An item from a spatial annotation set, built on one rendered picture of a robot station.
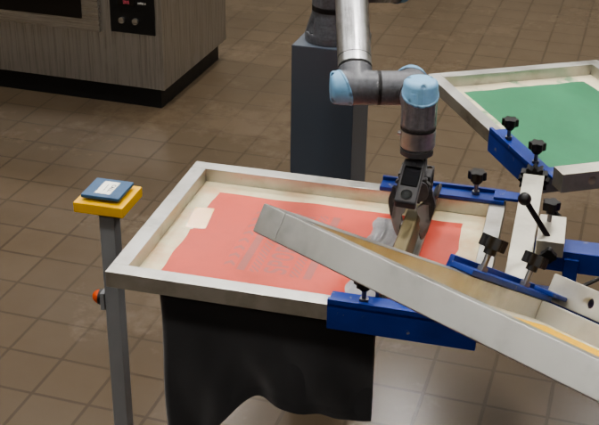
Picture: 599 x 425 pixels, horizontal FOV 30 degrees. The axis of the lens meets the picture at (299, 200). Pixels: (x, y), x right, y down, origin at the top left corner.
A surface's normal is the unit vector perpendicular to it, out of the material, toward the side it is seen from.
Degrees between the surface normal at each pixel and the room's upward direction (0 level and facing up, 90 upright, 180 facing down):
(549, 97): 0
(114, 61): 90
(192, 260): 0
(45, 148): 0
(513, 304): 90
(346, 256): 58
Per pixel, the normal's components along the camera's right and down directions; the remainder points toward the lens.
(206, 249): 0.01, -0.90
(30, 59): -0.30, 0.42
